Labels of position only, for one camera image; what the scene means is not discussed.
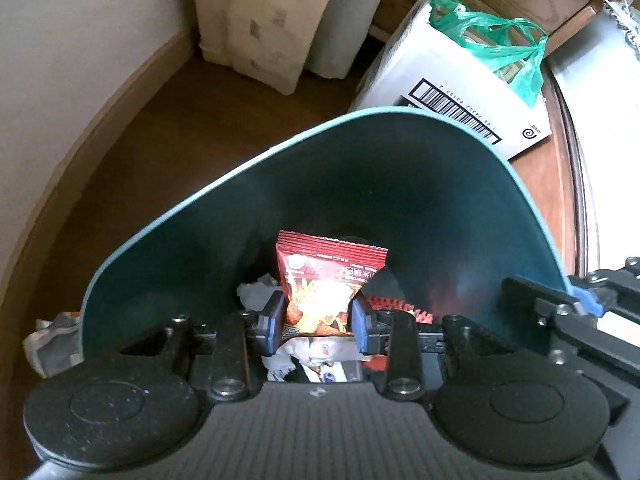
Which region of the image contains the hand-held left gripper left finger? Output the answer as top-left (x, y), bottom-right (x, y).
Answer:
top-left (119, 291), bottom-right (290, 403)

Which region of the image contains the white cardboard box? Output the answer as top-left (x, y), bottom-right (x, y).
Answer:
top-left (347, 0), bottom-right (553, 161)

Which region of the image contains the red serrated wrapper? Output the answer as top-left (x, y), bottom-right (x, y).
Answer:
top-left (365, 295), bottom-right (433, 323)

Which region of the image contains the wooden bed rail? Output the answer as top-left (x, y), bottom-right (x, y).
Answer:
top-left (507, 67), bottom-right (601, 281)

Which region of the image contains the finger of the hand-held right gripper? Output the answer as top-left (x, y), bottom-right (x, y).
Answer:
top-left (570, 257), bottom-right (640, 318)
top-left (501, 275), bottom-right (640, 411)

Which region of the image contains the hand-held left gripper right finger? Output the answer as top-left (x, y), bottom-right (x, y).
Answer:
top-left (349, 296), bottom-right (506, 402)

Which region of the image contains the white tissue ball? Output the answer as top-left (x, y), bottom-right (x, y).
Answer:
top-left (236, 274), bottom-right (282, 311)

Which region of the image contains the green plastic bag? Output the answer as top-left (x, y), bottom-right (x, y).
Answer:
top-left (429, 0), bottom-right (550, 108)

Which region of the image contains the pastel quilt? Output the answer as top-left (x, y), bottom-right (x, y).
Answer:
top-left (545, 0), bottom-right (640, 321)

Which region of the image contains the grey curtain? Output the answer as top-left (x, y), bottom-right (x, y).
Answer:
top-left (305, 0), bottom-right (401, 80)

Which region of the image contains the brown cardboard box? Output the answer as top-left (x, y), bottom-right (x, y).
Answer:
top-left (194, 0), bottom-right (348, 96)

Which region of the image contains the purple white wrapper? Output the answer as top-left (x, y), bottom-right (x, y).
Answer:
top-left (262, 335), bottom-right (363, 383)

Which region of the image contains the red snack packet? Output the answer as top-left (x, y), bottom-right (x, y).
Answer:
top-left (275, 230), bottom-right (390, 338)

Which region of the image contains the grey bed frame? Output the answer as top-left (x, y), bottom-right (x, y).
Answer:
top-left (0, 0), bottom-right (203, 311)

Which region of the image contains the teal trash bin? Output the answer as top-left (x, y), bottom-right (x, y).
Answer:
top-left (80, 106), bottom-right (576, 361)

